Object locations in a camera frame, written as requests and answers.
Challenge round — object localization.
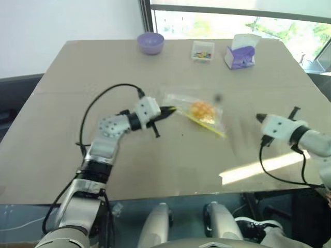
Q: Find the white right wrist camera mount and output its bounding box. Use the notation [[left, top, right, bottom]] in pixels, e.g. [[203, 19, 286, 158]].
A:
[[260, 115, 304, 143]]

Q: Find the silver robot leg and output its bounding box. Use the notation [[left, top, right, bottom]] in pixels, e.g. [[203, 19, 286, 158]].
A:
[[136, 202, 173, 248], [203, 200, 244, 240]]

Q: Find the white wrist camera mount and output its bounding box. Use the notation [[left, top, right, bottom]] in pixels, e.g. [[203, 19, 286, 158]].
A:
[[133, 96, 161, 129], [260, 115, 304, 143]]

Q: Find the grey robot torso cover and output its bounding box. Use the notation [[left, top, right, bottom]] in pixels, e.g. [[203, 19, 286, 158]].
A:
[[152, 232, 262, 248]]

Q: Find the dark chair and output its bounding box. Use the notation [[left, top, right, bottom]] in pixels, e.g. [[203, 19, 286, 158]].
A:
[[306, 72, 331, 101], [0, 73, 44, 144]]

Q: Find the black and white sneaker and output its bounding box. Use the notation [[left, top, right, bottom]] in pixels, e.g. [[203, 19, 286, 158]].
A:
[[234, 216, 284, 243]]

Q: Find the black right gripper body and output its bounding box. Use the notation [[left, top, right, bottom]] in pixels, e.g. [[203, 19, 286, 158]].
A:
[[289, 106, 302, 121]]

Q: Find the brown food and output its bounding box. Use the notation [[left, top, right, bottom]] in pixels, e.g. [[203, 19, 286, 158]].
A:
[[190, 100, 217, 122]]

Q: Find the clear box of colourful bits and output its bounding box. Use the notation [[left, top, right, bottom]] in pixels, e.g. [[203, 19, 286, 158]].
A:
[[191, 40, 216, 63]]

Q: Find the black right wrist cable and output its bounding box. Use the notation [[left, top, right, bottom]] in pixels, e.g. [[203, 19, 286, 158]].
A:
[[259, 134, 326, 187]]

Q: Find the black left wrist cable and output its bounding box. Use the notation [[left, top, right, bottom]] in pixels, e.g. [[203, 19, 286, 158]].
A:
[[76, 83, 146, 156]]

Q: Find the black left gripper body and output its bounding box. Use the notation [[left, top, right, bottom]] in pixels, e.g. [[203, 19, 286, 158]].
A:
[[147, 107, 164, 139]]

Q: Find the dark window frame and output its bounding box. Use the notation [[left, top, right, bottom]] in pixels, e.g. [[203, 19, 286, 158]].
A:
[[139, 0, 331, 33]]

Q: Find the clear yellow-zip plastic bag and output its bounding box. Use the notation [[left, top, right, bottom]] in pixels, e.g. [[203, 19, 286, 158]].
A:
[[162, 91, 228, 140]]

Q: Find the purple white tissue pack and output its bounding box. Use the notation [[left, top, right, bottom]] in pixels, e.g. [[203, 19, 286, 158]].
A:
[[224, 33, 262, 70]]

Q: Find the beige trouser leg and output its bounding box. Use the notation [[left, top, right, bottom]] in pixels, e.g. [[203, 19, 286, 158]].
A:
[[260, 224, 289, 248]]

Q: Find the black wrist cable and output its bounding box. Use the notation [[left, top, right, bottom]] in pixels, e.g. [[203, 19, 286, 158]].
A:
[[259, 134, 326, 187], [76, 83, 146, 156]]

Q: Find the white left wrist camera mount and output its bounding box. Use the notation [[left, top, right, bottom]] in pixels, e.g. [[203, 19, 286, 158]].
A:
[[133, 96, 161, 129]]

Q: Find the silver left robot leg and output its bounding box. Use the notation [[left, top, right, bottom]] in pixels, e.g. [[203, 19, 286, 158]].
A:
[[136, 202, 173, 248]]

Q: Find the purple bowl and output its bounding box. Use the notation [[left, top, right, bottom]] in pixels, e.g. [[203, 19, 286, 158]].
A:
[[137, 32, 165, 55]]

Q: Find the silver right robot leg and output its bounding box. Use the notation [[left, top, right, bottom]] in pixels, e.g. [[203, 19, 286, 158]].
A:
[[203, 200, 244, 240]]

